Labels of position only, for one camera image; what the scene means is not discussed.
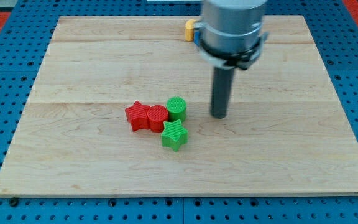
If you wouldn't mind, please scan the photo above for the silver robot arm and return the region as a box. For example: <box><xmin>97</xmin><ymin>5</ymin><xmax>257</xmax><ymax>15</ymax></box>
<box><xmin>201</xmin><ymin>0</ymin><xmax>267</xmax><ymax>54</ymax></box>

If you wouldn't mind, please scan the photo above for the green cylinder block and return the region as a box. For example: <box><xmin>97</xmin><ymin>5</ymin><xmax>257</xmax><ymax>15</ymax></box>
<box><xmin>166</xmin><ymin>96</ymin><xmax>187</xmax><ymax>121</ymax></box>

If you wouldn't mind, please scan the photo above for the red cylinder block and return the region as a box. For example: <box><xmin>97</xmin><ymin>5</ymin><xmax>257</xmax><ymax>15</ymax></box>
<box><xmin>147</xmin><ymin>105</ymin><xmax>168</xmax><ymax>133</ymax></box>

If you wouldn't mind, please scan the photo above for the green star block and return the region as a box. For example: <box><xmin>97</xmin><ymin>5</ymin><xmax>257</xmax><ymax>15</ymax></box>
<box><xmin>160</xmin><ymin>119</ymin><xmax>188</xmax><ymax>152</ymax></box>

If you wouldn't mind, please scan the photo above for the red star block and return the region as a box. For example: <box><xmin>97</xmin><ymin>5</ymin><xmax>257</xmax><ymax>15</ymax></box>
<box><xmin>125</xmin><ymin>101</ymin><xmax>151</xmax><ymax>131</ymax></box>

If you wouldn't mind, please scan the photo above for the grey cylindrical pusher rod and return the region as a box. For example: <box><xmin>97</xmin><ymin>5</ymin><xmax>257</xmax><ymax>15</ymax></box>
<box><xmin>210</xmin><ymin>67</ymin><xmax>234</xmax><ymax>119</ymax></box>

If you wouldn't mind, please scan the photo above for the yellow block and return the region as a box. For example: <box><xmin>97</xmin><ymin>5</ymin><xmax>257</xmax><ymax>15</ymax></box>
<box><xmin>185</xmin><ymin>19</ymin><xmax>197</xmax><ymax>42</ymax></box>

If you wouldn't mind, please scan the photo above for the blue block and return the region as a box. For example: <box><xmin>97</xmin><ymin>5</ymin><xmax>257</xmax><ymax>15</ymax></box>
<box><xmin>193</xmin><ymin>30</ymin><xmax>200</xmax><ymax>46</ymax></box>

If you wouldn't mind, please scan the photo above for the wooden board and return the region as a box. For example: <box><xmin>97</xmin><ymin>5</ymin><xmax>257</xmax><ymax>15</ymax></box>
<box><xmin>0</xmin><ymin>16</ymin><xmax>358</xmax><ymax>198</ymax></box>

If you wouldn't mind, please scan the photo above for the black clamp ring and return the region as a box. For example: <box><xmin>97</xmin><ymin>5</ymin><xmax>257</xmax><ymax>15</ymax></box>
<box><xmin>193</xmin><ymin>21</ymin><xmax>269</xmax><ymax>71</ymax></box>

